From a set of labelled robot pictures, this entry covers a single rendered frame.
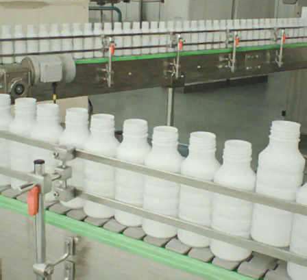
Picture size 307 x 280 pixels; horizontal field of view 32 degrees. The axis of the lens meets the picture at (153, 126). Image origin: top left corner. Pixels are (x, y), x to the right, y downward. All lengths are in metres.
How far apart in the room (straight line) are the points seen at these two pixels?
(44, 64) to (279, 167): 1.72
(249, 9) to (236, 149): 6.91
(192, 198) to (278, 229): 0.13
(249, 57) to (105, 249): 2.66
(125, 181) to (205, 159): 0.14
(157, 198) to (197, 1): 6.14
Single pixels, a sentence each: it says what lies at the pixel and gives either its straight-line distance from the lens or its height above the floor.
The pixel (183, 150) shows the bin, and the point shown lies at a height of 0.93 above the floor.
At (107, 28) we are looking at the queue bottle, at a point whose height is 1.14.
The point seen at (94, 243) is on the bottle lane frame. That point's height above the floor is 0.97.
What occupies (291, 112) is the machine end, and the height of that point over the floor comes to 0.29.
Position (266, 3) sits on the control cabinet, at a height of 1.13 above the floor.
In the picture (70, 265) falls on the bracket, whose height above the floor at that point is 0.92.
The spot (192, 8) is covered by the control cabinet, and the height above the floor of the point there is 1.06.
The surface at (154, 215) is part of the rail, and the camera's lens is 0.80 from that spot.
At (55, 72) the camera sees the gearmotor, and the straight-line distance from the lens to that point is 2.35.
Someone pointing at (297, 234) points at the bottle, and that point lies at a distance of 0.72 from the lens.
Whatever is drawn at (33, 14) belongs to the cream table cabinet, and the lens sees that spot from 5.02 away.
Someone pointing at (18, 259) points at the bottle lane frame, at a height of 0.89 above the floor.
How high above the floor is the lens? 1.37
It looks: 15 degrees down
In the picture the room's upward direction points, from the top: 2 degrees clockwise
